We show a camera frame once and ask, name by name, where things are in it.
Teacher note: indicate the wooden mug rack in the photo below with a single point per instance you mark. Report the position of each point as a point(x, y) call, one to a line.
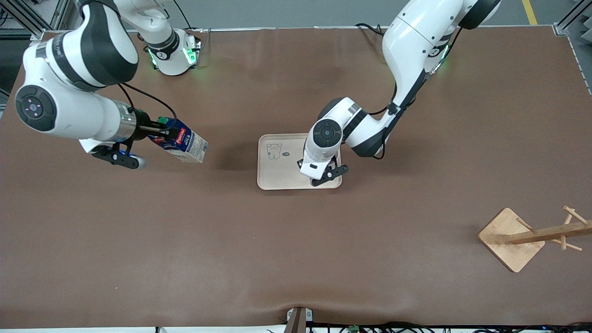
point(508, 240)

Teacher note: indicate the blue Pascal milk carton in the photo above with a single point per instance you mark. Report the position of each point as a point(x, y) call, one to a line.
point(187, 143)

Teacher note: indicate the camera mount post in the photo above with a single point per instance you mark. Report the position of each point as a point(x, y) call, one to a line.
point(298, 321)

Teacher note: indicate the cream rectangular tray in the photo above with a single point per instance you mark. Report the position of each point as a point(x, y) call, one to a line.
point(277, 171)

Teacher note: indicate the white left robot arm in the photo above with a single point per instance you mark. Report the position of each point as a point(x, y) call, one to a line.
point(411, 41)

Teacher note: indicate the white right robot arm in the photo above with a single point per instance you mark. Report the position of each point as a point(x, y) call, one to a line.
point(69, 51)

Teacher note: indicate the aluminium frame profile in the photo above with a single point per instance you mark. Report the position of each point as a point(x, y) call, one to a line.
point(27, 16)
point(573, 16)

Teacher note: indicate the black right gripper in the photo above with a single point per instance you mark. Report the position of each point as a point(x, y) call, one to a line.
point(142, 127)

